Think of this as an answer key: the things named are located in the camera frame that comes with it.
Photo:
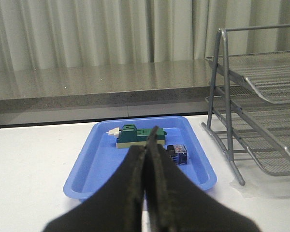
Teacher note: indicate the grey speckled counter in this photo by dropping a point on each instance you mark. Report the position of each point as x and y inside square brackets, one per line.
[100, 92]

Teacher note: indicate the blue plastic tray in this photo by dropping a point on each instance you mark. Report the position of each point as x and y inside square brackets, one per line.
[99, 157]

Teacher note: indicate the mesh tray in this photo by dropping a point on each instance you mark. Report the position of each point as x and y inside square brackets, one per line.
[265, 74]
[269, 148]
[242, 101]

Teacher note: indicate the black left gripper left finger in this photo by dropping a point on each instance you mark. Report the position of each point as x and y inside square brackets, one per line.
[116, 207]

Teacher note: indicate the red emergency push button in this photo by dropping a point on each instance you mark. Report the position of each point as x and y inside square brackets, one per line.
[177, 153]

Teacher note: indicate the grey metal rack frame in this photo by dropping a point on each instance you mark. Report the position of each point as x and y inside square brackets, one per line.
[219, 77]

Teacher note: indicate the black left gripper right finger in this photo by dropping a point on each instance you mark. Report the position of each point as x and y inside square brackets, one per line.
[175, 204]

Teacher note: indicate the grey curtain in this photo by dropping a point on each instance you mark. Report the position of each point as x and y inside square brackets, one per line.
[44, 34]

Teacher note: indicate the green knife switch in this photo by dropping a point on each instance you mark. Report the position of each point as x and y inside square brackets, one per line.
[130, 135]

